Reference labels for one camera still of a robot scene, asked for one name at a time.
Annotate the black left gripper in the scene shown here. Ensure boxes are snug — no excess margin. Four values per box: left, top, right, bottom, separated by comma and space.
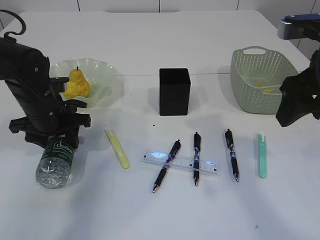
8, 77, 91, 148

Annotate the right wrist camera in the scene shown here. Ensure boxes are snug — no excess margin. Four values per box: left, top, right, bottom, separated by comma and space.
277, 13, 320, 42

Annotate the black pen right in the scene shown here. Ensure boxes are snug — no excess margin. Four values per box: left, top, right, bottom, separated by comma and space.
224, 128, 240, 182

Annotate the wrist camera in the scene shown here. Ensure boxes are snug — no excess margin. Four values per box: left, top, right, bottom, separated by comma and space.
277, 13, 320, 42
50, 77, 69, 94

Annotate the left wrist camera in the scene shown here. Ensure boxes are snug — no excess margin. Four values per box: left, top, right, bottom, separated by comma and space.
50, 77, 69, 94

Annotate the green woven plastic basket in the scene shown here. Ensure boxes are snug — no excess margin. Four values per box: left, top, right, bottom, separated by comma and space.
230, 46, 298, 115

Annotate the black square pen holder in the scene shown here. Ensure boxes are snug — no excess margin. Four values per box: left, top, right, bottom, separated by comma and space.
159, 68, 191, 116

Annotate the black pen middle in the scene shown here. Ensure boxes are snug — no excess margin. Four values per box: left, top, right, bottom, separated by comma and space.
193, 132, 201, 187

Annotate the yellow utility knife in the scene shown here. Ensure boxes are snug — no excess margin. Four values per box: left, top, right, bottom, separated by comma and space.
104, 129, 131, 169

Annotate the black pen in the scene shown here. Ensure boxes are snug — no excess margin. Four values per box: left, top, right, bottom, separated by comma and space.
152, 139, 181, 193
193, 132, 201, 187
224, 128, 240, 182

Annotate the clear water bottle green label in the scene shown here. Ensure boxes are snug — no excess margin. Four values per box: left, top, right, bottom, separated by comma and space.
35, 136, 75, 189

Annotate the yellow pear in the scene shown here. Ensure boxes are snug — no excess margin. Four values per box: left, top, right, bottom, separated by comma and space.
60, 66, 91, 99

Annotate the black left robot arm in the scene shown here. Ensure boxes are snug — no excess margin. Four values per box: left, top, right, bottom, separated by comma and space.
0, 37, 91, 149

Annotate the green wavy glass plate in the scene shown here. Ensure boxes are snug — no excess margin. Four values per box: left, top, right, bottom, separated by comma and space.
49, 57, 117, 108

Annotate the yellow waste paper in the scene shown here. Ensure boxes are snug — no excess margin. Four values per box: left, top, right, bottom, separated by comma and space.
256, 80, 274, 94

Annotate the black pen left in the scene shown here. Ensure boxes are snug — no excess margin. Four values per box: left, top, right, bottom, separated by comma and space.
152, 139, 181, 193

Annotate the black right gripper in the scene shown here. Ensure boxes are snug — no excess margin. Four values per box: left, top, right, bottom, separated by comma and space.
275, 50, 320, 127

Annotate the clear plastic ruler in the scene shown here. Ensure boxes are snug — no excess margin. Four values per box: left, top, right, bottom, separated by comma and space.
140, 150, 220, 176

